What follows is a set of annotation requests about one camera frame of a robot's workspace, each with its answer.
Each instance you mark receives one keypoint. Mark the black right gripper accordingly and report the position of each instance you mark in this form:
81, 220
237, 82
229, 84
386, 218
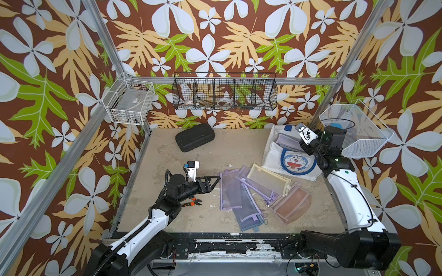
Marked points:
306, 148

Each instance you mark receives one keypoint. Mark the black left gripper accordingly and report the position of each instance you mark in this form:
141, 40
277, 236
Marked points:
206, 188

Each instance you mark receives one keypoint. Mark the purple mesh pouch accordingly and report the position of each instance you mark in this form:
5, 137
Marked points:
268, 195
248, 216
230, 190

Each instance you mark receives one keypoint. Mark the grey mesh pouch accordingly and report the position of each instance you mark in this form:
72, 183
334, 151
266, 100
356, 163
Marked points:
288, 142

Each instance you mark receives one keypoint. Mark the purple mesh pouch bottom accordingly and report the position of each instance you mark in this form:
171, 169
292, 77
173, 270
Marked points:
248, 216

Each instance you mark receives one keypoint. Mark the cream mesh pouch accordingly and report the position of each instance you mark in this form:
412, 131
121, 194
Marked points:
272, 181

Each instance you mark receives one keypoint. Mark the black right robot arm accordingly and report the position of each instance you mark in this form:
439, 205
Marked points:
366, 243

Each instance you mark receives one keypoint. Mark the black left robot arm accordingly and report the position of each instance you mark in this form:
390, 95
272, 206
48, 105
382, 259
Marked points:
127, 255

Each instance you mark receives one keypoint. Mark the white Doraemon canvas bag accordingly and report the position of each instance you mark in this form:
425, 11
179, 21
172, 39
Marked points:
291, 163

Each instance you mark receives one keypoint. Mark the pink mesh pouch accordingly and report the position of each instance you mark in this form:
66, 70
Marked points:
292, 206

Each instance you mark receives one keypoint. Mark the orange black pliers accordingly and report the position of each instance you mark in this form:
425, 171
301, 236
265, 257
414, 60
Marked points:
193, 202

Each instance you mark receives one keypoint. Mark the small blue object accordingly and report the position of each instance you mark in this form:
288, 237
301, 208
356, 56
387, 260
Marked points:
336, 125

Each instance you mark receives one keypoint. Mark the white hexagonal mesh basket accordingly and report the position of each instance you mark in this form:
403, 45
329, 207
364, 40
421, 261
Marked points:
366, 133

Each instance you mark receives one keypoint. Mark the black hard zipper case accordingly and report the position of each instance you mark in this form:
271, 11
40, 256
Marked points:
195, 137

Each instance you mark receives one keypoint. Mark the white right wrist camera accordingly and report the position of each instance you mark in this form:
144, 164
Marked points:
306, 133

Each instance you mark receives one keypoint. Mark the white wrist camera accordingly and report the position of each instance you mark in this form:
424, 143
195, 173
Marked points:
306, 133
190, 169

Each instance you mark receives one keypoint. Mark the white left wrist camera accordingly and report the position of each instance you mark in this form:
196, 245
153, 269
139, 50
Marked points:
190, 169

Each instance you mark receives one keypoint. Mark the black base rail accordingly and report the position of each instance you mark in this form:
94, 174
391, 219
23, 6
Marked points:
182, 245

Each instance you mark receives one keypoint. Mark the black wire basket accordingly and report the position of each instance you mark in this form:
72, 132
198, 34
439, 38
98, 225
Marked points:
224, 90

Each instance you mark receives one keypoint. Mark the white wire basket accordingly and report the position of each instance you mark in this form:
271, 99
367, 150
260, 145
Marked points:
128, 100

